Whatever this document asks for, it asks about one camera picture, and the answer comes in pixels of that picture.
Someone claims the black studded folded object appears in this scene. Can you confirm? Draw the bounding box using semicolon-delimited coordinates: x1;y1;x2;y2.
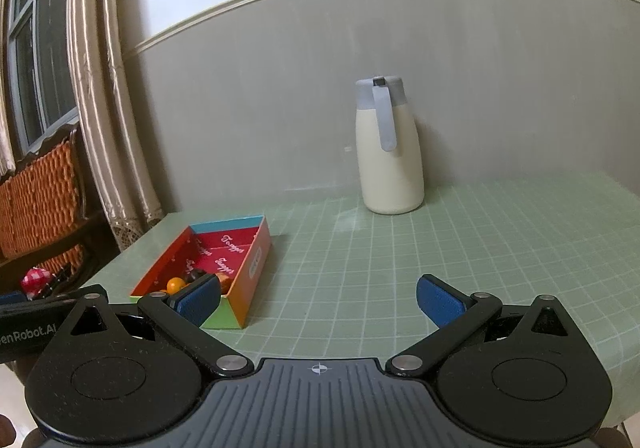
42;264;74;297

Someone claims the green checked tablecloth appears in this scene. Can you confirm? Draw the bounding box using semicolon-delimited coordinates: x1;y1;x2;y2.
75;168;640;430

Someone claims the orange woven bench cushion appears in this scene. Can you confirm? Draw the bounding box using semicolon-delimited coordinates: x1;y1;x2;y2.
0;138;87;280

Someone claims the beige satin curtain lace hem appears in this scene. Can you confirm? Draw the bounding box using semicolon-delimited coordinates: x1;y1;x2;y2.
67;0;166;252

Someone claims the red checkered cloth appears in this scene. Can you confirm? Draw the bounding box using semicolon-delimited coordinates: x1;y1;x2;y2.
20;267;54;299

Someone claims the cream thermos jug grey lid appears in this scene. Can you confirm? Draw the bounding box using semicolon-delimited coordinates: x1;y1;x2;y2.
354;74;426;216

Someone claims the dark wooden bench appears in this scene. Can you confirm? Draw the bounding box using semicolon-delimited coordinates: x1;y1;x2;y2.
0;122;117;300

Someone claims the colourful cardboard box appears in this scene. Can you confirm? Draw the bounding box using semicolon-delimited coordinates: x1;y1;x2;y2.
130;214;273;331

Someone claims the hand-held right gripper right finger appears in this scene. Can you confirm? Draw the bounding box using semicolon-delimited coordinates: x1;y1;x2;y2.
384;273;582;377

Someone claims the window with metal frame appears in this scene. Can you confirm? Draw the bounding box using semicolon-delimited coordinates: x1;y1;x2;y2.
7;0;82;155

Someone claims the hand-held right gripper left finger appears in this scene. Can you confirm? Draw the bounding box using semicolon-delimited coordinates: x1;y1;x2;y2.
54;275;254;377

